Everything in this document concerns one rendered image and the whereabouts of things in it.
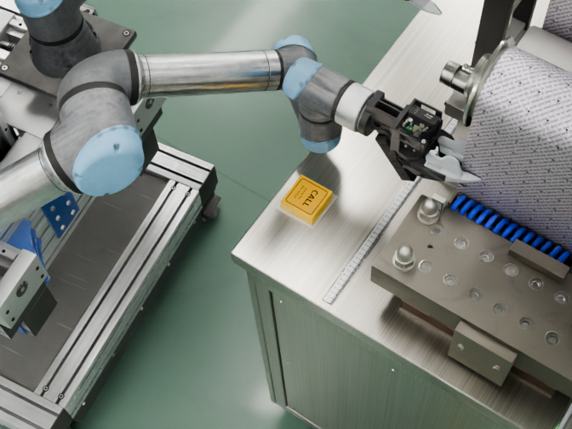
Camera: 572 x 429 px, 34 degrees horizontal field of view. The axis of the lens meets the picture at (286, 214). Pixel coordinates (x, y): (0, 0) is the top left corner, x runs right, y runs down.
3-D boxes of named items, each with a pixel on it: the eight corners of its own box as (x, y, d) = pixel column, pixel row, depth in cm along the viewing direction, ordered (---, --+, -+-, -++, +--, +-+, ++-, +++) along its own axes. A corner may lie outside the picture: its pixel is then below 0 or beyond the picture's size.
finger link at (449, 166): (475, 177, 144) (424, 149, 147) (470, 196, 149) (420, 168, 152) (485, 163, 145) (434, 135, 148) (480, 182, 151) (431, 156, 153)
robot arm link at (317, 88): (306, 75, 165) (304, 43, 158) (358, 102, 162) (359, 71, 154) (280, 105, 162) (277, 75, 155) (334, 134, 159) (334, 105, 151)
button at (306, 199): (301, 180, 174) (301, 173, 172) (333, 197, 172) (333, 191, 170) (280, 208, 171) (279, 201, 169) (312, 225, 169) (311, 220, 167)
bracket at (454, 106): (443, 157, 175) (463, 54, 148) (473, 174, 173) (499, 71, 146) (430, 177, 173) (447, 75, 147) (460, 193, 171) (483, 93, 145)
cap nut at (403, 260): (399, 247, 152) (401, 234, 148) (419, 258, 151) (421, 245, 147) (388, 264, 150) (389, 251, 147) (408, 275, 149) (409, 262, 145)
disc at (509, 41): (517, 44, 146) (505, 26, 132) (519, 46, 146) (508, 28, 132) (471, 129, 148) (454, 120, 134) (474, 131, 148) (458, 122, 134)
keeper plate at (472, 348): (453, 345, 156) (460, 319, 146) (506, 377, 153) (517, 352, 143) (445, 357, 155) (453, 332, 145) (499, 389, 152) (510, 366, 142)
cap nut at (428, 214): (424, 201, 156) (426, 187, 152) (443, 212, 155) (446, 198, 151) (413, 217, 154) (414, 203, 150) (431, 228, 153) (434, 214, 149)
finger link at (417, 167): (440, 183, 149) (393, 157, 152) (439, 188, 150) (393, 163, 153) (455, 163, 151) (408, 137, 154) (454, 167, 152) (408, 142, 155)
